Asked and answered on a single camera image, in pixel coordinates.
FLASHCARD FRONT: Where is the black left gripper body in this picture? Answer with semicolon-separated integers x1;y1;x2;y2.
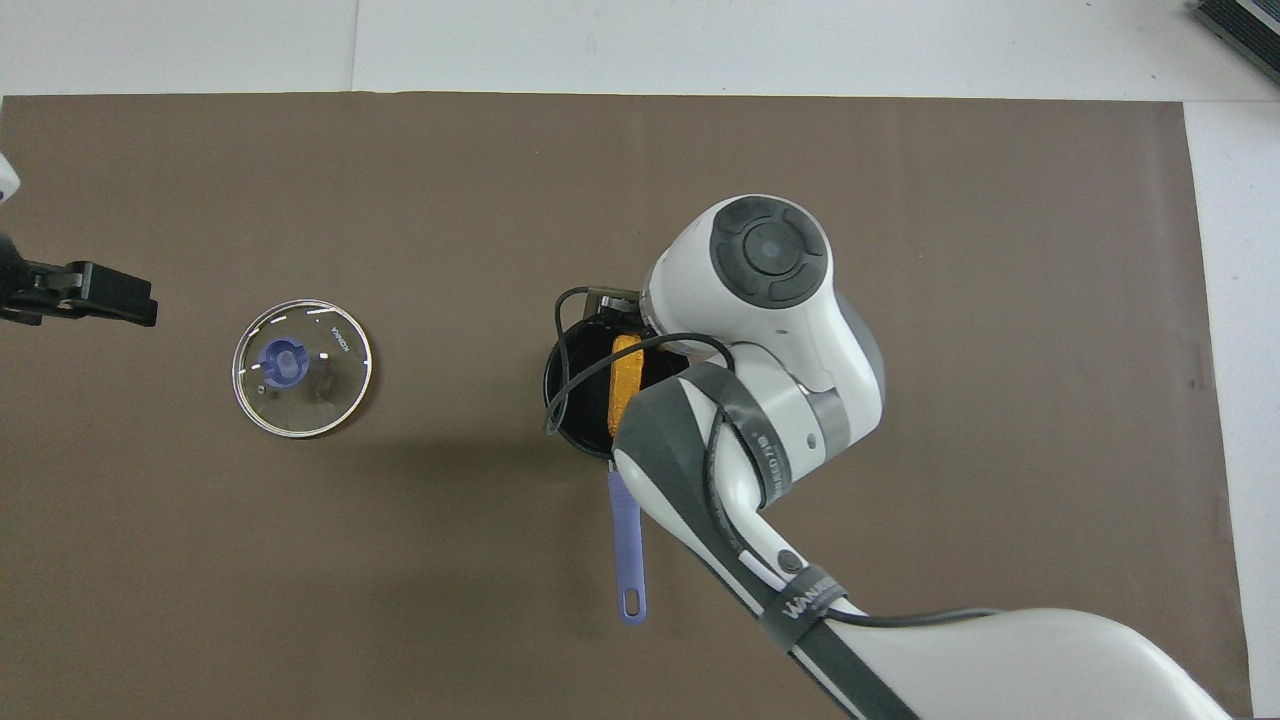
0;232;31;327

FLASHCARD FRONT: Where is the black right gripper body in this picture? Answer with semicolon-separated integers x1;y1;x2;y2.
584;287;651;331

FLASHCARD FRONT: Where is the yellow corn cob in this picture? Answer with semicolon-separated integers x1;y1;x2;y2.
607;334;647;439

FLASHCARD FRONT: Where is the glass lid with blue knob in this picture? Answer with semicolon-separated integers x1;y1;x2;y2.
231;298;375;440

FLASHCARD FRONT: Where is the brown table mat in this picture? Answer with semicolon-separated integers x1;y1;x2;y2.
0;93;1254;720

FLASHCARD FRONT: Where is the dark ribbed box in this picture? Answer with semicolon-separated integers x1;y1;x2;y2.
1188;0;1280;87

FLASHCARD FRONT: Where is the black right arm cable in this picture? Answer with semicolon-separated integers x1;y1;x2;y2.
544;286;1001;631

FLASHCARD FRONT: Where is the blue long-handled pot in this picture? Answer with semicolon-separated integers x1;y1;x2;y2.
542;300;703;627

